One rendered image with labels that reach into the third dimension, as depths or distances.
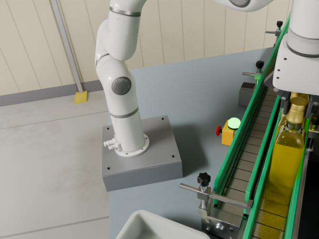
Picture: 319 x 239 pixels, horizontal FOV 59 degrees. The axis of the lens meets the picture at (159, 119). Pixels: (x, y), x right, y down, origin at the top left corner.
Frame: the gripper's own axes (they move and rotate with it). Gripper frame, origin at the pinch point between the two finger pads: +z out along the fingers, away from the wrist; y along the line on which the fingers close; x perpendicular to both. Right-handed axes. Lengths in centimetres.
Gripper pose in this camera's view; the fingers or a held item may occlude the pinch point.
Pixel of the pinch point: (298, 105)
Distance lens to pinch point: 62.7
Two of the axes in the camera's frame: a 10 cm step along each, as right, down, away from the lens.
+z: 2.2, 6.2, 7.5
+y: -8.9, -2.0, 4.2
